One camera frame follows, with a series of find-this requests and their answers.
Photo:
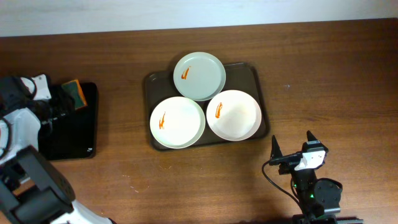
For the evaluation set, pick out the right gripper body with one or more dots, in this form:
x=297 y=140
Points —
x=288 y=158

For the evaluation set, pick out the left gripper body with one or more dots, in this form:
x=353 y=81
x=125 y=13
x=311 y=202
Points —
x=63 y=104

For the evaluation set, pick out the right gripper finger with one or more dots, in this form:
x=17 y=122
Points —
x=276 y=153
x=311 y=137

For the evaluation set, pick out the green orange sponge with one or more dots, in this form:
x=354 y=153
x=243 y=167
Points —
x=73 y=88

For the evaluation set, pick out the white plate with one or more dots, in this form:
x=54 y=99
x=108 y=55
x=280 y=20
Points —
x=177 y=122
x=233 y=115

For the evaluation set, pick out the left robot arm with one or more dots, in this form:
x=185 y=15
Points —
x=32 y=189

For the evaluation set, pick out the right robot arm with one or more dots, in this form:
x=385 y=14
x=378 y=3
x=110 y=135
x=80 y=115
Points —
x=318 y=199

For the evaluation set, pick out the black rectangular tray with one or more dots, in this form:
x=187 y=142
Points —
x=74 y=136

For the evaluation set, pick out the dark brown serving tray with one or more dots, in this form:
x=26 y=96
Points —
x=159 y=86

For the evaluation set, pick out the pale green plate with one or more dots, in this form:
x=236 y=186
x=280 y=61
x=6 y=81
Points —
x=199 y=76

